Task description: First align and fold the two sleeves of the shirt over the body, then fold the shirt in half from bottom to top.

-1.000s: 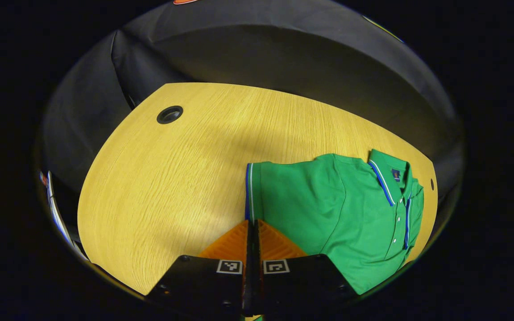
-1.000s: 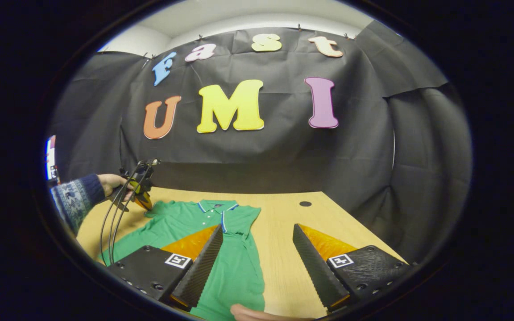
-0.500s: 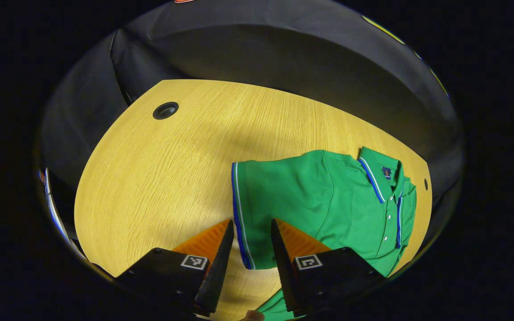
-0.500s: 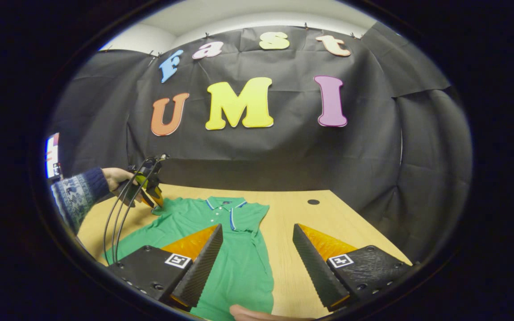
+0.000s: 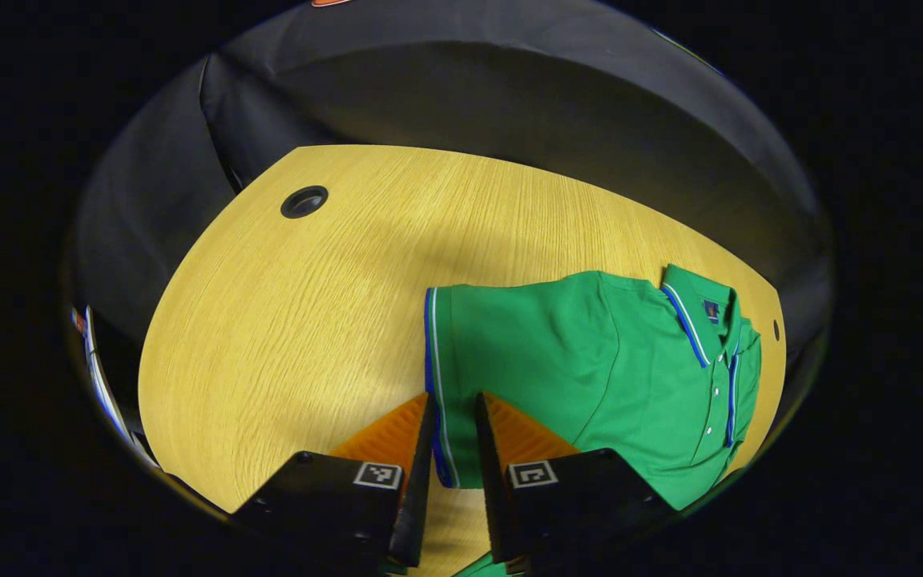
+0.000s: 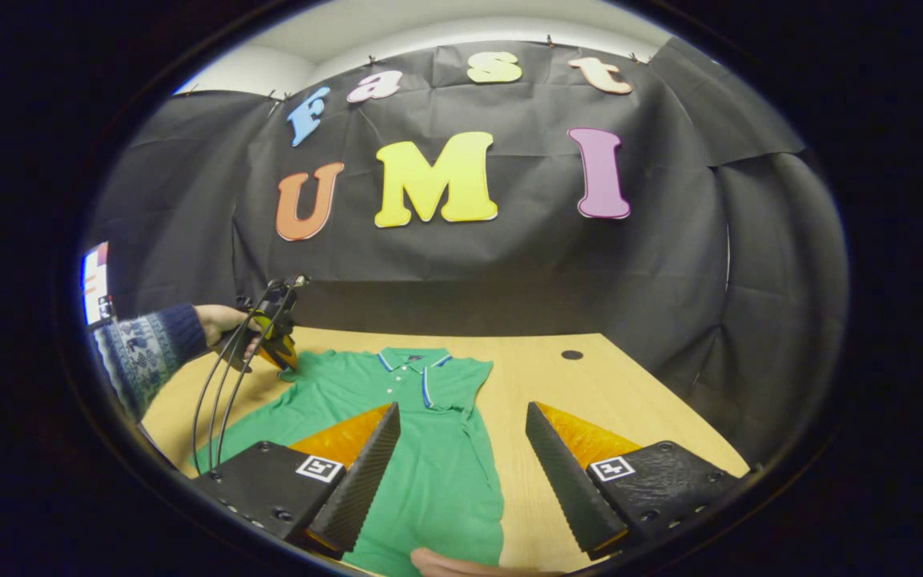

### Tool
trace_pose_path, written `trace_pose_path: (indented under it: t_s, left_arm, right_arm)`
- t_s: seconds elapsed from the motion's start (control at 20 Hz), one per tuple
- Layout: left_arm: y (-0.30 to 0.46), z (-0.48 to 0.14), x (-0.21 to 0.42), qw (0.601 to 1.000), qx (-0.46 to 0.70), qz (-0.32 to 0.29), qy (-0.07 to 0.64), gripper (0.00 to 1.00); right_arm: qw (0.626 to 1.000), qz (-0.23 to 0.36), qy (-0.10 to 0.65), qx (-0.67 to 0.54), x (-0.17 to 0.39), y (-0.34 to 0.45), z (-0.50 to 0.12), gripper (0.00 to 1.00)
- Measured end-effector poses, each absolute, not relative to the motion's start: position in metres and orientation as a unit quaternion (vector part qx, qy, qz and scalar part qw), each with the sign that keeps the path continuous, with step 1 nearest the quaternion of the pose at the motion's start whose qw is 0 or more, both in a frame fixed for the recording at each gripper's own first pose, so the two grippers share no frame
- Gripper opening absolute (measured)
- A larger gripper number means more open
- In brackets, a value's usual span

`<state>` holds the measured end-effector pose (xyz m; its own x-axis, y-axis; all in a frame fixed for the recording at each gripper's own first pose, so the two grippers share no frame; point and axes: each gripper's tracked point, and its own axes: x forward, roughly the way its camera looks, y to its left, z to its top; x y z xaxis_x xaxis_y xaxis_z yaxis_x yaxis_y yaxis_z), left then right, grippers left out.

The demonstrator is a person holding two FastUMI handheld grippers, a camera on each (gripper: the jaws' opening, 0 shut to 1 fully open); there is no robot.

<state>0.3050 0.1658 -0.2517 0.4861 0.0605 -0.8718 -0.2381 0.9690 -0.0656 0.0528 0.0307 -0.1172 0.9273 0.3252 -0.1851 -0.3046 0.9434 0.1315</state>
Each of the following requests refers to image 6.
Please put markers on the black backdrop cloth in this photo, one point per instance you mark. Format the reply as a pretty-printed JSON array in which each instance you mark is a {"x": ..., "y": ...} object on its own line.
[{"x": 509, "y": 272}]

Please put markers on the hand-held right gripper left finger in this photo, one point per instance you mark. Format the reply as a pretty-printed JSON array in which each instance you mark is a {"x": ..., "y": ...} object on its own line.
[{"x": 357, "y": 489}]

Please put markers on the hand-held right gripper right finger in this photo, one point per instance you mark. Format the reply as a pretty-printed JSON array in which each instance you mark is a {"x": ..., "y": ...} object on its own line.
[{"x": 566, "y": 485}]

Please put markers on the green T-shirt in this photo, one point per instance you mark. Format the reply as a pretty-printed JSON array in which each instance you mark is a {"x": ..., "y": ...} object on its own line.
[{"x": 437, "y": 473}]

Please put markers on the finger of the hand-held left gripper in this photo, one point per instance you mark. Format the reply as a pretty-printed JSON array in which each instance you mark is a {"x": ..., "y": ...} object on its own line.
[{"x": 281, "y": 349}]

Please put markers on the bright coloured screen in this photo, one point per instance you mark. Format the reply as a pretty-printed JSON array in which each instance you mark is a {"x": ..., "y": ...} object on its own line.
[{"x": 97, "y": 280}]

